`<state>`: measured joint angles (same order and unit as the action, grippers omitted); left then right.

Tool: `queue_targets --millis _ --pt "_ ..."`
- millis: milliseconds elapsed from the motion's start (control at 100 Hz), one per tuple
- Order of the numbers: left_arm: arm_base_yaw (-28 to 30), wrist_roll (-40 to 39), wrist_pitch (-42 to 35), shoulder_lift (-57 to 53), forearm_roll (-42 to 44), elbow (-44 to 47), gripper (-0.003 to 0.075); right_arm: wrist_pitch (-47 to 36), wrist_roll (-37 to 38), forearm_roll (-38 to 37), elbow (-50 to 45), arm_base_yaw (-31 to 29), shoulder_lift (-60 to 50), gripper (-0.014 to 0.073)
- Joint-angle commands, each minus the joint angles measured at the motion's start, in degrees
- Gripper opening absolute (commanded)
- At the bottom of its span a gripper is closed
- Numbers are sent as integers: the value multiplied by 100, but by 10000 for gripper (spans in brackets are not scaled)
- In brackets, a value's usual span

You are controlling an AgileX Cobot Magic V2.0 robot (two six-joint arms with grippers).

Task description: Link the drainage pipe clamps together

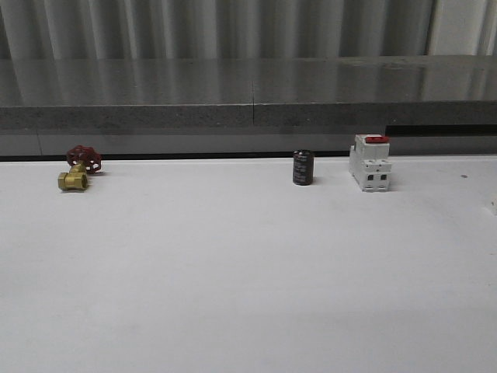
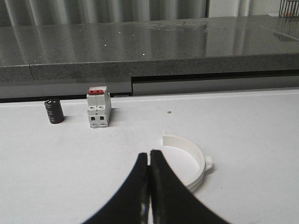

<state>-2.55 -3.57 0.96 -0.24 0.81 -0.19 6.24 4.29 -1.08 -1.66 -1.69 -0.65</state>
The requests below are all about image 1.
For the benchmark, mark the black cylindrical capacitor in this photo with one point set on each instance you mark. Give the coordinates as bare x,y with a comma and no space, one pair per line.
303,167

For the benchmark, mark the brass valve red handwheel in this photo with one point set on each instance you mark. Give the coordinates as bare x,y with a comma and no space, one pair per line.
83,161

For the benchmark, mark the grey stone counter ledge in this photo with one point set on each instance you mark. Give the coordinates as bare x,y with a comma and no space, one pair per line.
165,107

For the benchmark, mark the white circuit breaker red switch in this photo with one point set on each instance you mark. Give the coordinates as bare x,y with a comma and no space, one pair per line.
368,162

